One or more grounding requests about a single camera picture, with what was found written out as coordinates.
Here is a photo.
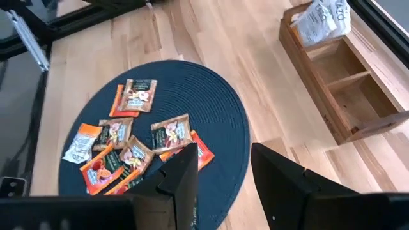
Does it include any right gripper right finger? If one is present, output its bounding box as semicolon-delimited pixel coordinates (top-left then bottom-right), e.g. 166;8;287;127
251;142;409;230

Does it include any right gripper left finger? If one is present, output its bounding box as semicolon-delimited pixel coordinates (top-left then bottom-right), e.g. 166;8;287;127
0;142;199;230

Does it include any white Tazo tea packet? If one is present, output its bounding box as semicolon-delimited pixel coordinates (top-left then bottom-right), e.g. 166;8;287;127
291;0;339;48
61;123;104;165
319;0;352;38

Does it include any brown vanilla cinnamon tea packet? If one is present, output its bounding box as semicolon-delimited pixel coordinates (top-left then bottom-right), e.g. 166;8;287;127
118;134;156;175
150;113;194;155
121;78;158;113
92;116;134;151

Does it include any wooden three-compartment tray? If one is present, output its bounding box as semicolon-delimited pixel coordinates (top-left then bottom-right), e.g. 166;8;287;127
278;2;409;146

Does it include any round dark blue woven placemat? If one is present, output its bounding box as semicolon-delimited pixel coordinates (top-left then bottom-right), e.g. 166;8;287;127
58;59;251;230

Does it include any silver aluminium bracket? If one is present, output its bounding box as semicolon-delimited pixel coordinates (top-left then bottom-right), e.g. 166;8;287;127
5;9;51;73

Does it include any black aluminium table frame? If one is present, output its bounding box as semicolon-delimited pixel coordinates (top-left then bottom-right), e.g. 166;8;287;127
0;0;409;199

